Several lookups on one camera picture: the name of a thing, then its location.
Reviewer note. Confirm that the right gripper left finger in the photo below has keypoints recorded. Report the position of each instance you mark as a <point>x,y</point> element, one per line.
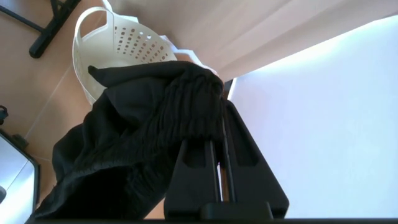
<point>192,183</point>

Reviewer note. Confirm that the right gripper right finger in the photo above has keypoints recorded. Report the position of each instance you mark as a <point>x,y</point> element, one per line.
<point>255,186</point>

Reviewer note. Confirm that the black garment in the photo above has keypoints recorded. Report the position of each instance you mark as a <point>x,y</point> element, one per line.
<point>124,124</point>

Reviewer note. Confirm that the white laundry basket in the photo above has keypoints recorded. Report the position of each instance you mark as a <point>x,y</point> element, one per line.
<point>102,53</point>

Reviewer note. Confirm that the black clothes rack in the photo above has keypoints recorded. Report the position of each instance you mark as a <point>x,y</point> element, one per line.
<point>46,37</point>

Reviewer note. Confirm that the beige curtain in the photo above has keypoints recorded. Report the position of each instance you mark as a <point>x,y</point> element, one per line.
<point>248,25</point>

